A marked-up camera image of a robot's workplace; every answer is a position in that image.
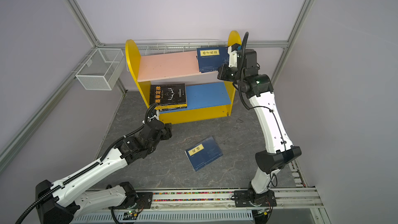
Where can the white wire rack basket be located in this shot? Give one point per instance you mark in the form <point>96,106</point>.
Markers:
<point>168,47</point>

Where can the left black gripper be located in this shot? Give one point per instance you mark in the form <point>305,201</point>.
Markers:
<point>167,131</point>

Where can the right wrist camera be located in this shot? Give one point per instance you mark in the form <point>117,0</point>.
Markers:
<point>233,56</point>

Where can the black yellow title book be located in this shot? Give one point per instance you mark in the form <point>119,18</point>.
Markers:
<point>168,94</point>

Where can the yellow bookshelf pink blue shelves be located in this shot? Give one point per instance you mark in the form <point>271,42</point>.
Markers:
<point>208,97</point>

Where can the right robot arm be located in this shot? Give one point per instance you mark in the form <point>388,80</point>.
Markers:
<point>256,93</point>

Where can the yellow cartoon boy book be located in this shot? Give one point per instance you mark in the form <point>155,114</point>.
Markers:
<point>171,107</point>

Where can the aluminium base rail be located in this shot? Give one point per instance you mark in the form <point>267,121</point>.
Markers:
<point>179,200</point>

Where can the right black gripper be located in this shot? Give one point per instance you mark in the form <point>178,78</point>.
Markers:
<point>225,71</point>

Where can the white mesh box basket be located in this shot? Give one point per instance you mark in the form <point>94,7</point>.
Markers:
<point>102,69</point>

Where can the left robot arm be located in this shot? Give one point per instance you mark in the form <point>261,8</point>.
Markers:
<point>121,153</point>

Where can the white vented cable duct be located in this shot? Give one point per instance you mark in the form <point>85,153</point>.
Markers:
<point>177,217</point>

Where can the navy book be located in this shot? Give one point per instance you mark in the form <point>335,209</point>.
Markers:
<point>203,153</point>
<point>211,58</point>

